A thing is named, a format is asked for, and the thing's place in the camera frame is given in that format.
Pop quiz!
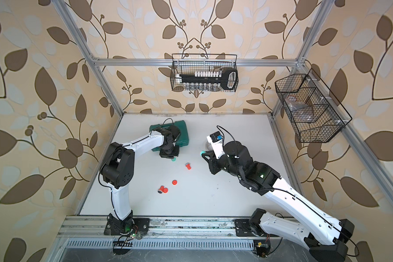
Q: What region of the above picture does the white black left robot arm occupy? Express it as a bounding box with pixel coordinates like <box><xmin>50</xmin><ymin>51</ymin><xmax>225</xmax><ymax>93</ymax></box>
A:
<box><xmin>98</xmin><ymin>121</ymin><xmax>189</xmax><ymax>238</ymax></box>

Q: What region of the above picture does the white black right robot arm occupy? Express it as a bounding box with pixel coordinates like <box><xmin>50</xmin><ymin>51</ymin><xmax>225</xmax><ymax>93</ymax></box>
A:
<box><xmin>201</xmin><ymin>126</ymin><xmax>354</xmax><ymax>262</ymax></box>

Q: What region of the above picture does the clear packing tape roll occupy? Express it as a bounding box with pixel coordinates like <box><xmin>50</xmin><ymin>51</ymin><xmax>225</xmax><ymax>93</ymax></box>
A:
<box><xmin>205</xmin><ymin>142</ymin><xmax>213</xmax><ymax>151</ymax></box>

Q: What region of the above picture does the green plastic tool case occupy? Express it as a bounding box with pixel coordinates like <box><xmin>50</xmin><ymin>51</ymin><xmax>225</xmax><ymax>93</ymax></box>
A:
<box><xmin>149</xmin><ymin>120</ymin><xmax>189</xmax><ymax>147</ymax></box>

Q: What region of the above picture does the black white tool in basket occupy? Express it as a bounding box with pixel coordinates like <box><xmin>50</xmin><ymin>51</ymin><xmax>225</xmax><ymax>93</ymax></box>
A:
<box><xmin>171</xmin><ymin>68</ymin><xmax>239</xmax><ymax>91</ymax></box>

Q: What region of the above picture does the plastic bag in basket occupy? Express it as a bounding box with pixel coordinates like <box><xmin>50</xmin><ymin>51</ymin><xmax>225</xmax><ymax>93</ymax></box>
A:
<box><xmin>285</xmin><ymin>96</ymin><xmax>314</xmax><ymax>123</ymax></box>

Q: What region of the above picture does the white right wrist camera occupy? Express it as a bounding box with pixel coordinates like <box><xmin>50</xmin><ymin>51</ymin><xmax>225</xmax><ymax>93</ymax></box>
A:
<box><xmin>206</xmin><ymin>131</ymin><xmax>224</xmax><ymax>159</ymax></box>

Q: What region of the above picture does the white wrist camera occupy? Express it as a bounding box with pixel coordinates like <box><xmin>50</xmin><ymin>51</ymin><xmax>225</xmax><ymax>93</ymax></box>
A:
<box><xmin>162</xmin><ymin>124</ymin><xmax>181</xmax><ymax>143</ymax></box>
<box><xmin>206</xmin><ymin>131</ymin><xmax>224</xmax><ymax>159</ymax></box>

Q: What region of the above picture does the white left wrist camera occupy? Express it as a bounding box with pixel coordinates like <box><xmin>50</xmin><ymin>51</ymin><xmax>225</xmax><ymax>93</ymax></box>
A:
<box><xmin>162</xmin><ymin>124</ymin><xmax>181</xmax><ymax>143</ymax></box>

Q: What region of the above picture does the black wire basket back wall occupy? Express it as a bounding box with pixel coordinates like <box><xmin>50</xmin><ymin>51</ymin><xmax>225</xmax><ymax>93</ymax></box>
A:
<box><xmin>170</xmin><ymin>53</ymin><xmax>239</xmax><ymax>92</ymax></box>

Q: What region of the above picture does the black wire basket wall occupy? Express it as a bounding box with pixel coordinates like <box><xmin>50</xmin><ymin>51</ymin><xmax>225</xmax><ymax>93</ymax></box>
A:
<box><xmin>170</xmin><ymin>53</ymin><xmax>239</xmax><ymax>92</ymax></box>
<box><xmin>275</xmin><ymin>69</ymin><xmax>353</xmax><ymax>143</ymax></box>

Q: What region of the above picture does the black wire basket right wall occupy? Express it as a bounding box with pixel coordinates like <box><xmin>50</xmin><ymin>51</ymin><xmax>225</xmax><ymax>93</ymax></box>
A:
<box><xmin>275</xmin><ymin>69</ymin><xmax>353</xmax><ymax>143</ymax></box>

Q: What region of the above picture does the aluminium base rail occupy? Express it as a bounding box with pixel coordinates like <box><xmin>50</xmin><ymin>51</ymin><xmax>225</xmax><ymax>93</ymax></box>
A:
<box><xmin>52</xmin><ymin>215</ymin><xmax>330</xmax><ymax>251</ymax></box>

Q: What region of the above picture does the aluminium cage frame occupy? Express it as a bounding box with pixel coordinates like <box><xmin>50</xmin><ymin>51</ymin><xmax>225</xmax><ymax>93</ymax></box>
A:
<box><xmin>52</xmin><ymin>1</ymin><xmax>393</xmax><ymax>208</ymax></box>

